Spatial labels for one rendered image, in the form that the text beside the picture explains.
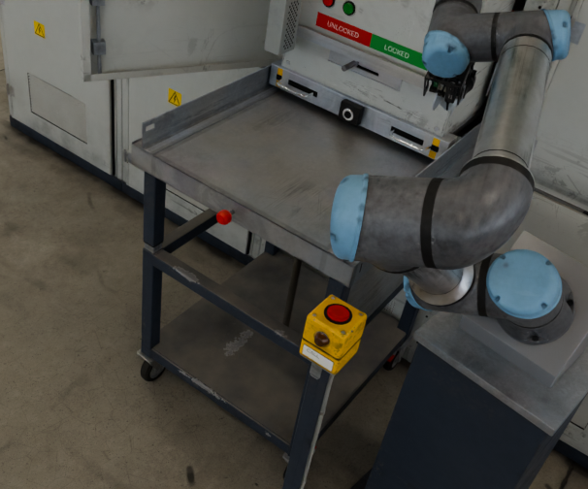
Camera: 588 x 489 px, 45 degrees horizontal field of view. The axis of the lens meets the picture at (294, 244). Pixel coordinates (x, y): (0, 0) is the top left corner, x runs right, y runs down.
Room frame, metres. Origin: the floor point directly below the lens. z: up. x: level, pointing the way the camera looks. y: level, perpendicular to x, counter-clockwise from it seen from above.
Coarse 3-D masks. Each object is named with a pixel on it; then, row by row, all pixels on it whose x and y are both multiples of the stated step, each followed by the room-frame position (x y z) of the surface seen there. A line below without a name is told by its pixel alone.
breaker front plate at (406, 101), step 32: (320, 0) 1.76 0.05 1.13; (352, 0) 1.72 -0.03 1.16; (384, 0) 1.68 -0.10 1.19; (416, 0) 1.64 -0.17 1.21; (320, 32) 1.75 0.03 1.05; (384, 32) 1.67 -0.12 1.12; (416, 32) 1.63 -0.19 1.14; (288, 64) 1.79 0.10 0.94; (320, 64) 1.74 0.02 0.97; (352, 96) 1.69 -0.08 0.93; (384, 96) 1.65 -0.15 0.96; (416, 96) 1.61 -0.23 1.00
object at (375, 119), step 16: (272, 64) 1.80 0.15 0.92; (272, 80) 1.80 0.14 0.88; (288, 80) 1.77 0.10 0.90; (304, 80) 1.75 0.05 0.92; (320, 96) 1.72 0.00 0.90; (336, 96) 1.70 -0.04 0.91; (336, 112) 1.69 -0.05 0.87; (368, 112) 1.65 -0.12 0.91; (384, 112) 1.64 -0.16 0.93; (368, 128) 1.65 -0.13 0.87; (384, 128) 1.63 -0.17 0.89; (400, 128) 1.61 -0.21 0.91; (416, 128) 1.59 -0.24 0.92; (400, 144) 1.60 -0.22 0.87; (416, 144) 1.58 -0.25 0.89; (448, 144) 1.54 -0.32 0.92
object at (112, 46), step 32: (96, 0) 1.69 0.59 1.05; (128, 0) 1.76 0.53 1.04; (160, 0) 1.81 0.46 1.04; (192, 0) 1.85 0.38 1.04; (224, 0) 1.91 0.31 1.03; (256, 0) 1.96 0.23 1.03; (96, 32) 1.71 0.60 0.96; (128, 32) 1.76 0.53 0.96; (160, 32) 1.81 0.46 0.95; (192, 32) 1.86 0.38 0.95; (224, 32) 1.91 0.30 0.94; (256, 32) 1.97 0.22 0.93; (96, 64) 1.71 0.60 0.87; (128, 64) 1.76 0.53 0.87; (160, 64) 1.81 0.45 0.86; (192, 64) 1.86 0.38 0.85; (224, 64) 1.89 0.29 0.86; (256, 64) 1.94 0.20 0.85
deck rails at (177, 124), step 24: (264, 72) 1.79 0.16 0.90; (216, 96) 1.61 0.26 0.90; (240, 96) 1.70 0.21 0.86; (264, 96) 1.75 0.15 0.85; (168, 120) 1.46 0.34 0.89; (192, 120) 1.54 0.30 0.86; (216, 120) 1.57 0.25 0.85; (144, 144) 1.39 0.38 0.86; (168, 144) 1.42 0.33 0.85; (456, 144) 1.57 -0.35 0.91; (432, 168) 1.46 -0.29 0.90
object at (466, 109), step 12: (492, 0) 1.61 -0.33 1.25; (504, 0) 1.68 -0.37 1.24; (480, 12) 1.57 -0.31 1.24; (492, 12) 1.63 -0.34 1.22; (372, 72) 1.69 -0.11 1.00; (480, 72) 1.68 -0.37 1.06; (480, 84) 1.71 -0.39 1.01; (468, 96) 1.65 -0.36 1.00; (480, 96) 1.75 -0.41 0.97; (456, 108) 1.60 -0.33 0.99; (468, 108) 1.68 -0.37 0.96; (480, 108) 1.78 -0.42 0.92; (456, 120) 1.62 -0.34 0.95; (444, 132) 1.57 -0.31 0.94
